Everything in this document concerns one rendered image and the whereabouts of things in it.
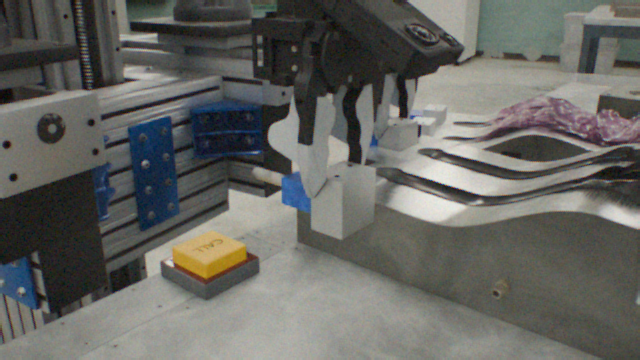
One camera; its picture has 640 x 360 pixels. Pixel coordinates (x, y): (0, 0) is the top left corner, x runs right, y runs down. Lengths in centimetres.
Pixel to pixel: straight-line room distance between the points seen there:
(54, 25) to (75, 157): 33
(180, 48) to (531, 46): 708
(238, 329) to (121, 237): 42
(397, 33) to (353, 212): 17
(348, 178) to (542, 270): 20
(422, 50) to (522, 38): 758
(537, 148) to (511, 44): 713
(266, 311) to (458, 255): 20
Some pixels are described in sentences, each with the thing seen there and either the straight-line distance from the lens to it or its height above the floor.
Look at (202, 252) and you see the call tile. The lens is 63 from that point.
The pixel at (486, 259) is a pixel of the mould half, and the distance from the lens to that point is 58.
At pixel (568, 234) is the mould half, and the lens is 54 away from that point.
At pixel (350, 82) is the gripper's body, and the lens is 48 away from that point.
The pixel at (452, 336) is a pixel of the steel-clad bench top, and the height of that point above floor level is 80.
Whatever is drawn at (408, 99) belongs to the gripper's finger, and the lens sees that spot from 83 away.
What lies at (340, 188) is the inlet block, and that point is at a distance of 48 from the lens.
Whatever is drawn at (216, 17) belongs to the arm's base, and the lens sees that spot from 106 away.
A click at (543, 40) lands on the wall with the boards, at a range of 796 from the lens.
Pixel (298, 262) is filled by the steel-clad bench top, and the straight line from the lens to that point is 68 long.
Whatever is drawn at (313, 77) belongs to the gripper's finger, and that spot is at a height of 105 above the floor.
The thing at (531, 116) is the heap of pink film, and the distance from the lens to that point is 95.
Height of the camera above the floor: 113
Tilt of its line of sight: 21 degrees down
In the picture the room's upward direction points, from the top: straight up
